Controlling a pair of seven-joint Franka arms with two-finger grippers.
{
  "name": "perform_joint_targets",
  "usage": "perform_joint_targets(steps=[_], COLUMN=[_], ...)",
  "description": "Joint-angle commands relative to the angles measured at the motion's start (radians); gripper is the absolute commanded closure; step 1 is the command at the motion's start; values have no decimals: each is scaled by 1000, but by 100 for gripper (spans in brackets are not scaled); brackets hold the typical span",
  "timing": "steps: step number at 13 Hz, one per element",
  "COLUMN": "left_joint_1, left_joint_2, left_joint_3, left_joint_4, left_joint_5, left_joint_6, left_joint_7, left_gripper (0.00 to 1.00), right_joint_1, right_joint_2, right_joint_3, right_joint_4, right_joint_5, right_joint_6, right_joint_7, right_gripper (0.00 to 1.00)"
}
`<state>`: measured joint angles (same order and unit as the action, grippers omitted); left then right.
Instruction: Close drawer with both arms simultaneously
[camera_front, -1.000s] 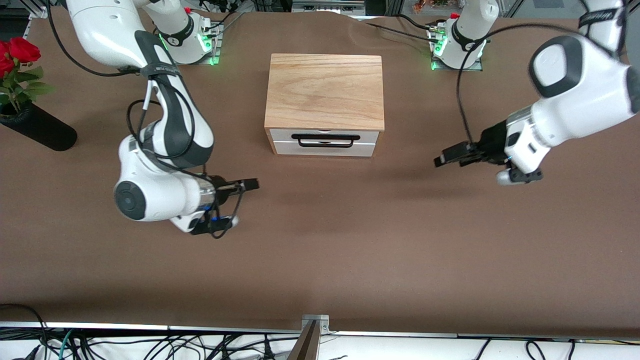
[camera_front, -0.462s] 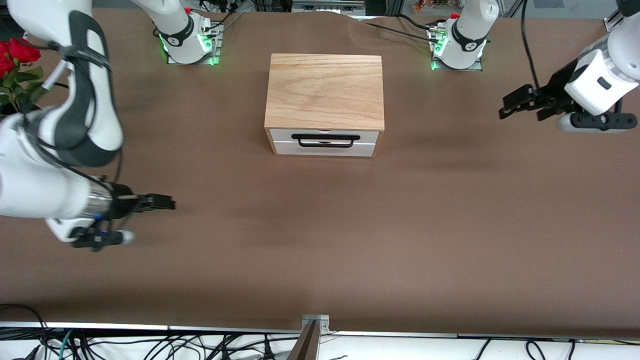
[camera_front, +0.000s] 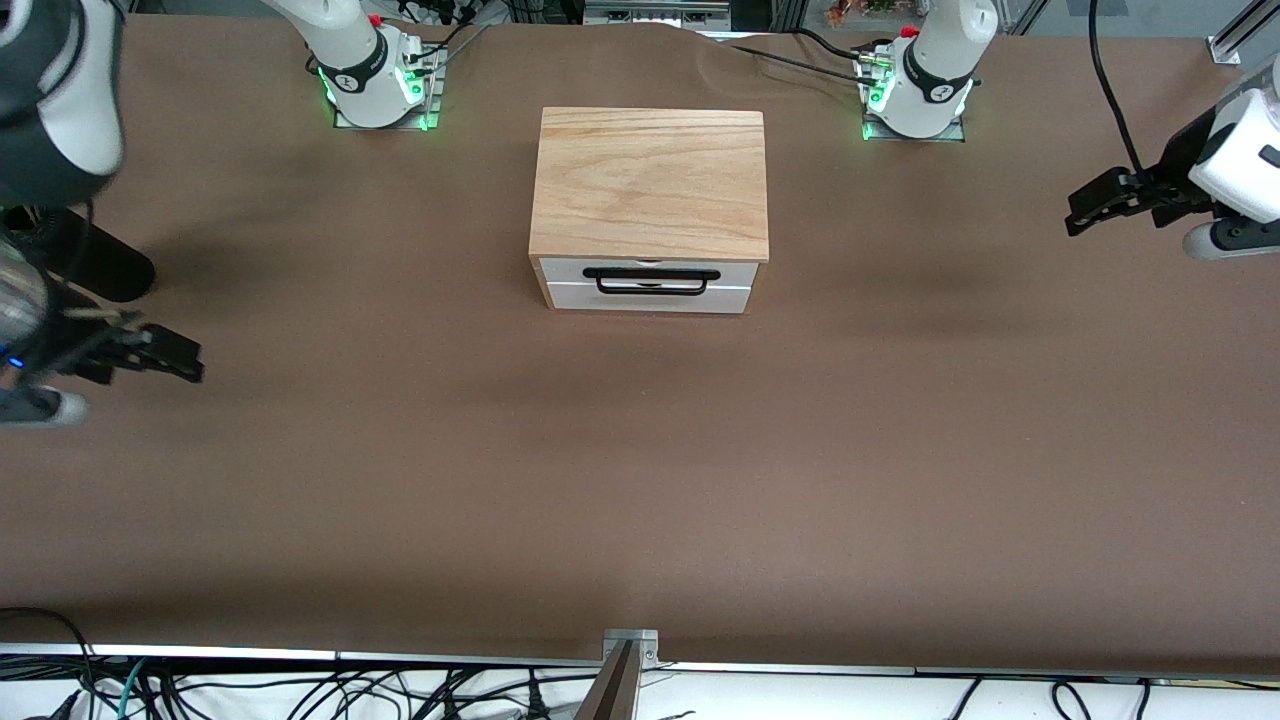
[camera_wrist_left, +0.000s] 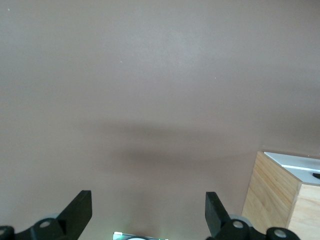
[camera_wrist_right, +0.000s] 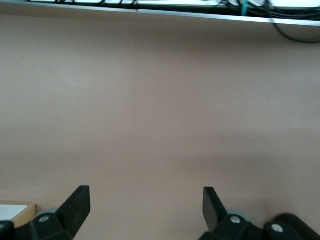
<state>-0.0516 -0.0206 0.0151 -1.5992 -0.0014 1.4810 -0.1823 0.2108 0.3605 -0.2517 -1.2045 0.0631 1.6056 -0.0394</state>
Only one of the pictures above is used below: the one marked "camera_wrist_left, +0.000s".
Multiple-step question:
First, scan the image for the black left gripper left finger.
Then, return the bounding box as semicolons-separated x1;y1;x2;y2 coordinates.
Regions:
0;190;93;240

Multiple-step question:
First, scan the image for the brown table cover sheet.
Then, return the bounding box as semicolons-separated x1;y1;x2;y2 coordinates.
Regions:
0;0;320;240

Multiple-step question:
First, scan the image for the light wooden drawer cabinet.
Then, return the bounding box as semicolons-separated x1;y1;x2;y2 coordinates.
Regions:
240;149;320;240

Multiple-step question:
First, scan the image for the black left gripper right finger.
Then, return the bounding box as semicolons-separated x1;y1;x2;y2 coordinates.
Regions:
205;191;300;240

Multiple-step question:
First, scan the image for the white-front drawer with black handle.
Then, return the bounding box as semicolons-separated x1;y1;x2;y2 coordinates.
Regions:
263;150;320;186

